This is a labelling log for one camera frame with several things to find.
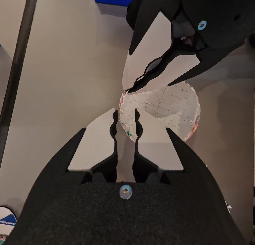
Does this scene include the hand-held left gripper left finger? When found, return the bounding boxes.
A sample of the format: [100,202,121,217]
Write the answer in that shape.
[67,108,119,182]

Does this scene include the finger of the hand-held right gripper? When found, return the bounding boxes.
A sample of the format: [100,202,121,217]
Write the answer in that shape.
[122,11,172,92]
[127,38,200,94]

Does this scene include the colourful puzzle ball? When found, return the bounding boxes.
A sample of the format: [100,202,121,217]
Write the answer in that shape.
[119,81,201,143]

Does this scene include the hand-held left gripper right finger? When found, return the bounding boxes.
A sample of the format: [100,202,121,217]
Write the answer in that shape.
[132,109,184,182]

